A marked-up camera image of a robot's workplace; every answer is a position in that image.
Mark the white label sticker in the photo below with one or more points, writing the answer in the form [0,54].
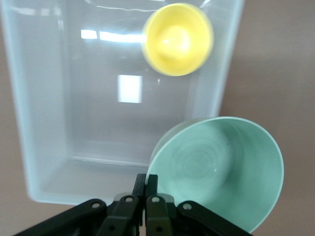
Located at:
[129,89]

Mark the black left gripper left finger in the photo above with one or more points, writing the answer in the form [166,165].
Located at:
[120,216]

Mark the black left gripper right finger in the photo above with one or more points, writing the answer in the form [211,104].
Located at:
[162,216]

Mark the clear plastic bin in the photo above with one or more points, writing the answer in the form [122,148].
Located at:
[73,110]

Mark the yellow cup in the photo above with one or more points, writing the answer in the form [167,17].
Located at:
[177,39]

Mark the light green bowl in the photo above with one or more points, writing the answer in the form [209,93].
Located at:
[221,167]

